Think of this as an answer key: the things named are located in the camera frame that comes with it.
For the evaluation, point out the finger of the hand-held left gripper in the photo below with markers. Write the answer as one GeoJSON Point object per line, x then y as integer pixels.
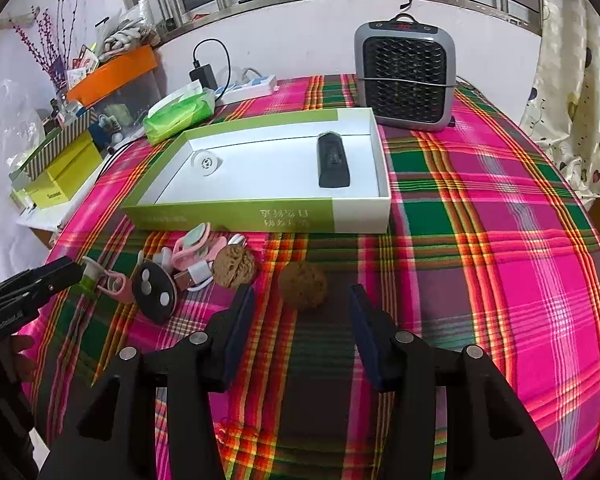
{"type": "Point", "coordinates": [55, 269]}
{"type": "Point", "coordinates": [25, 294]}

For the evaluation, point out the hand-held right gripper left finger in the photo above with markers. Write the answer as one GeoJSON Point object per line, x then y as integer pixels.
{"type": "Point", "coordinates": [242, 325]}

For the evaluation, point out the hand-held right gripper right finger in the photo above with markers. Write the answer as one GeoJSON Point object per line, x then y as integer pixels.
{"type": "Point", "coordinates": [365, 340]}

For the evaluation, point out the green and white spool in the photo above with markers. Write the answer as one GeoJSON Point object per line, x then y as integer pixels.
{"type": "Point", "coordinates": [87, 282]}

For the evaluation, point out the brown walnut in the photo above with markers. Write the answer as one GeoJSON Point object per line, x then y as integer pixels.
{"type": "Point", "coordinates": [234, 266]}
{"type": "Point", "coordinates": [304, 285]}

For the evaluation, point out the black round disc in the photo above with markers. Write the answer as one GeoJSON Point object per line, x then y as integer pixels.
{"type": "Point", "coordinates": [147, 294]}

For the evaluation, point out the white round ball case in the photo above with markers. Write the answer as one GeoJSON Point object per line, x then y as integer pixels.
{"type": "Point", "coordinates": [161, 258]}

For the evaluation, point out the green and white cardboard box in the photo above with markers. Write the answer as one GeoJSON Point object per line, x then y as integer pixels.
{"type": "Point", "coordinates": [205, 215]}

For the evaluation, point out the person's left forearm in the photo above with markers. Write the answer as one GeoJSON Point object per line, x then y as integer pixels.
{"type": "Point", "coordinates": [0, 425]}

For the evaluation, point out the person's left hand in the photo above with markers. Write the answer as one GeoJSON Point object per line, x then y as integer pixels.
{"type": "Point", "coordinates": [17, 355]}

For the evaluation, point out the white side table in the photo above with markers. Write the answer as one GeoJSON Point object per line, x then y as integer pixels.
{"type": "Point", "coordinates": [42, 217]}

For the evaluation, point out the yellow-green cardboard box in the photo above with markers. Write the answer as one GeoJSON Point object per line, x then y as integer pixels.
{"type": "Point", "coordinates": [65, 165]}

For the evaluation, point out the striped cardboard box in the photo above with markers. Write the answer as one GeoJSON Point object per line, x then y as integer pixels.
{"type": "Point", "coordinates": [60, 137]}

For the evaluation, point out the pink plaid blanket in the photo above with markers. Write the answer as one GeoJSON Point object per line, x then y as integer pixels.
{"type": "Point", "coordinates": [480, 260]}

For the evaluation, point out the clear plastic bag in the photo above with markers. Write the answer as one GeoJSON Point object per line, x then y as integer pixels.
{"type": "Point", "coordinates": [7, 105]}

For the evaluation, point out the black remote control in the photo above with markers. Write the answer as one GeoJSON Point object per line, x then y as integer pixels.
{"type": "Point", "coordinates": [332, 160]}

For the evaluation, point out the green tissue pack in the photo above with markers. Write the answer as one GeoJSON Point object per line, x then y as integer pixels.
{"type": "Point", "coordinates": [180, 115]}

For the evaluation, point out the orange lid storage bin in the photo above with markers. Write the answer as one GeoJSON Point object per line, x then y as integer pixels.
{"type": "Point", "coordinates": [115, 72]}

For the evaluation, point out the bunch of printed cards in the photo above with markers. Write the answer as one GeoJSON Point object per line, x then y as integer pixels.
{"type": "Point", "coordinates": [82, 65]}

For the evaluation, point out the purple flower branches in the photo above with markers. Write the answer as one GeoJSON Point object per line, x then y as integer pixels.
{"type": "Point", "coordinates": [46, 45]}

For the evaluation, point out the white power strip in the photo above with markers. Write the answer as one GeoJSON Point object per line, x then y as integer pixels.
{"type": "Point", "coordinates": [250, 87]}

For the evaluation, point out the black power adapter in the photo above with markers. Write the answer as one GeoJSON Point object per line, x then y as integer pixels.
{"type": "Point", "coordinates": [203, 76]}

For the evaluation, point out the white cloth bundle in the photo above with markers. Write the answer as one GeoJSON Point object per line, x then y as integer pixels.
{"type": "Point", "coordinates": [125, 30]}

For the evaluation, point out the grey fan heater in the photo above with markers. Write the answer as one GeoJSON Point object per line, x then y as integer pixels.
{"type": "Point", "coordinates": [405, 75]}

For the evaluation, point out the patterned curtain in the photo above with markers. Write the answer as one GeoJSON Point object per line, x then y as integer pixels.
{"type": "Point", "coordinates": [570, 85]}

